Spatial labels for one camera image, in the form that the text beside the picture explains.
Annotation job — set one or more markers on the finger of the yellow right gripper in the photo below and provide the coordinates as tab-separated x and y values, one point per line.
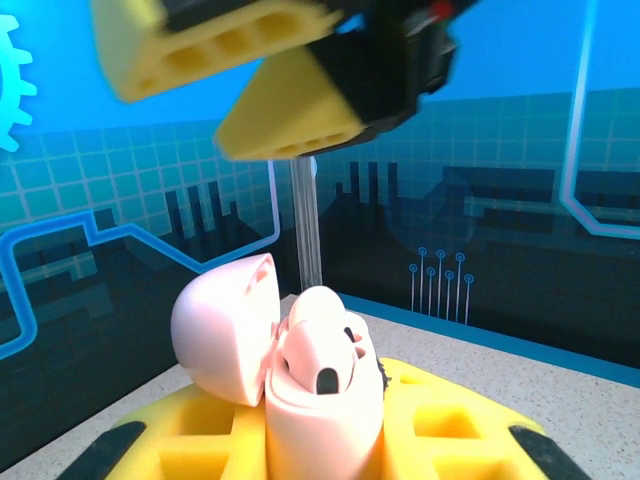
150	65
280	110

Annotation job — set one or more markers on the white earbud charging case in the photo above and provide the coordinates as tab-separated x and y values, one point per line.
310	440

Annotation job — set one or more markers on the blue circuit print backdrop panel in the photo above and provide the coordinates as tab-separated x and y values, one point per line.
500	225

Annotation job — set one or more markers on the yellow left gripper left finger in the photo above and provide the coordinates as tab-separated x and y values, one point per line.
250	440

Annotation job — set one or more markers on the blue gear print backdrop panel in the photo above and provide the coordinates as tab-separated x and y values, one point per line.
75	225

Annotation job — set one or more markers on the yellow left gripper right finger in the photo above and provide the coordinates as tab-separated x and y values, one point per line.
400	440

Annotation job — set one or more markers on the aluminium frame post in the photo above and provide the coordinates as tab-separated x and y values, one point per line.
305	225

